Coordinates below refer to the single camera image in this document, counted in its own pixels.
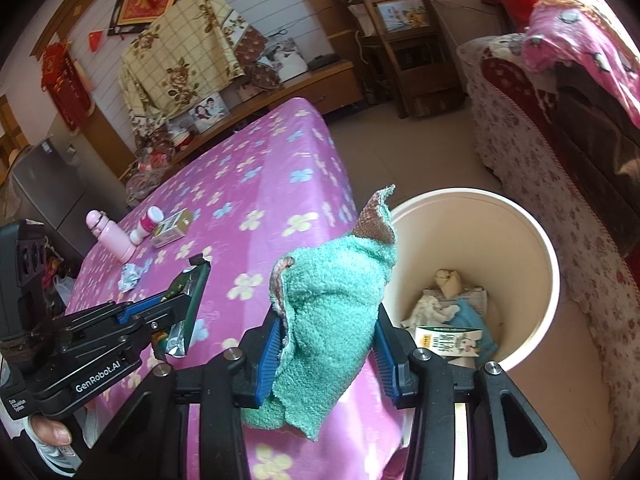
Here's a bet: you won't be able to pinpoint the pink water bottle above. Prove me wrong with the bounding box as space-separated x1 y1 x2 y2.
85 210 137 262

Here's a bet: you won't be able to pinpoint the floral covered sofa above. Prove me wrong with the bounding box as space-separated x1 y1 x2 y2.
456 35 640 411

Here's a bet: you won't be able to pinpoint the green and white medicine box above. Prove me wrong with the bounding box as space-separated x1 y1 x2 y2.
150 208 195 249

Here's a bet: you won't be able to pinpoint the person's left hand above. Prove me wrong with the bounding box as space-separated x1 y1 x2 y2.
25 417 73 448

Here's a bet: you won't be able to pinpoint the cream trash bin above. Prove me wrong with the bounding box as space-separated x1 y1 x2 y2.
387 187 561 373

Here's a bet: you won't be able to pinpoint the red knot decoration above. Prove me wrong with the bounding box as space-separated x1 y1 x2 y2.
40 40 96 133

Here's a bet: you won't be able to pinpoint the dark green snack packet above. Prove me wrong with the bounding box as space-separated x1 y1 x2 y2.
159 254 211 358

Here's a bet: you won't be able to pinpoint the wooden cabinet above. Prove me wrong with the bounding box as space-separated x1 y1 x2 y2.
120 57 363 181

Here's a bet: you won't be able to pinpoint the framed couple photo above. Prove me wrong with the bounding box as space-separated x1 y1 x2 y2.
190 91 231 133

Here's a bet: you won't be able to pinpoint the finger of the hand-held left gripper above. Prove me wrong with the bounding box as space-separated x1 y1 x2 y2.
132 305 187 361
116 287 188 326

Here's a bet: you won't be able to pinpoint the wooden chair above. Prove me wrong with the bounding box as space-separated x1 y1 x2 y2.
332 0 463 118

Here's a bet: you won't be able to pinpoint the crumpled clear plastic wrapper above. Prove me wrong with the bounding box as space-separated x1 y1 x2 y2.
118 260 153 293

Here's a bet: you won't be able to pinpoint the beige paper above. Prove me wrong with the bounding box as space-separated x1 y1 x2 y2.
434 269 463 301

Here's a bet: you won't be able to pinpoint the grey printed paper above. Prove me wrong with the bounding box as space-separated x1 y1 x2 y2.
425 285 488 311

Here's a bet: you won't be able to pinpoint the white milk carton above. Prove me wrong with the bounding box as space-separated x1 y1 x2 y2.
414 325 485 361

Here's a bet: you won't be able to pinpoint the grey fridge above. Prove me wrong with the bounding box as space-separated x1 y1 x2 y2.
10 137 126 256

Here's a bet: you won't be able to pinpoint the green towel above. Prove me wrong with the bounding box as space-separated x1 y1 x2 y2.
241 185 399 442

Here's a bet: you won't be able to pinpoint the pile of plastic bags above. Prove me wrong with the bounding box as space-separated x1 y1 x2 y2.
125 140 176 206

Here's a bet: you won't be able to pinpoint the white striped shoe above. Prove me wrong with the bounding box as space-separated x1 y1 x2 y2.
30 440 86 478

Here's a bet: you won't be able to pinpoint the pink floral tablecloth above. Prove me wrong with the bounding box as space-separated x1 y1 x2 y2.
65 97 406 480

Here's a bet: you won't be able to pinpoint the flower picture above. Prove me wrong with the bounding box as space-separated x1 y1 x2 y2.
375 0 431 33

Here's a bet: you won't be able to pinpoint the white yogurt bottle pink label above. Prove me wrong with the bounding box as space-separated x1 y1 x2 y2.
129 206 164 246

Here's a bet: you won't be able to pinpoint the blue plastic bag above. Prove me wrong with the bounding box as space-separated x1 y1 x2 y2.
447 300 498 361

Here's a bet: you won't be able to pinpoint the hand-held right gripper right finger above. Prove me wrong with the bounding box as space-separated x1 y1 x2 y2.
372 305 581 480

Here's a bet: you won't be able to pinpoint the beige floral cloth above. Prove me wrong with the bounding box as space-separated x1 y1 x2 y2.
119 0 281 137

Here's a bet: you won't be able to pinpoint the white portrait photo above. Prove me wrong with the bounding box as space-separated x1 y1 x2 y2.
272 37 307 81

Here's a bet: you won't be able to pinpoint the white tissue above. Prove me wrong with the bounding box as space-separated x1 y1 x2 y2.
401 294 461 328

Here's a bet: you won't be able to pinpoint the pink printed cloth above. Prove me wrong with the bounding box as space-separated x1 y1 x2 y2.
522 0 640 128

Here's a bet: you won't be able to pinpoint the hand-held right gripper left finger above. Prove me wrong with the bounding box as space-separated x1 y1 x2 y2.
75 310 283 480

